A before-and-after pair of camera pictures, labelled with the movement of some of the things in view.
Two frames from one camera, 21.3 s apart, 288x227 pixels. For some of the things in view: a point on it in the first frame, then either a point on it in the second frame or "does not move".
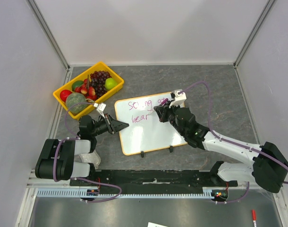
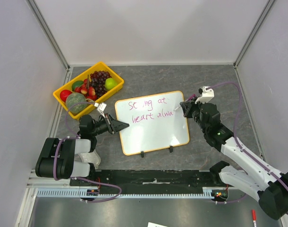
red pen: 254,217 does not move
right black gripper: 168,112 -> 190,108
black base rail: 153,180 does not move
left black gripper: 114,126 does not move
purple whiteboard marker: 164,101 -> 190,98
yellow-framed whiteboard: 146,132 does not move
